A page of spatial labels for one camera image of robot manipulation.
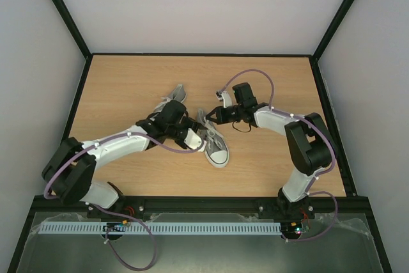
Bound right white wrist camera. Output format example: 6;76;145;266
216;90;233;109

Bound circuit board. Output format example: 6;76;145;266
281;220;311;234
102;220;132;232

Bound grey sneaker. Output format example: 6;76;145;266
148;84;187;120

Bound light blue cable duct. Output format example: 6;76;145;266
38;222;281;235

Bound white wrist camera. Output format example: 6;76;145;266
216;90;233;109
183;128;206;152

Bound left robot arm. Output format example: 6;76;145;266
42;100;205;209

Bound black aluminium frame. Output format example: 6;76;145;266
8;0;392;272

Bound grey sneaker sideways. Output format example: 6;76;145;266
196;109;229;168

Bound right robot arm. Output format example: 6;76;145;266
205;82;336;217

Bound left circuit board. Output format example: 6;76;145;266
102;220;132;232

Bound right circuit board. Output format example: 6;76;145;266
281;220;311;234

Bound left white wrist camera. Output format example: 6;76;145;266
183;128;206;152

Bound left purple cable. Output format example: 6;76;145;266
43;132;207;269

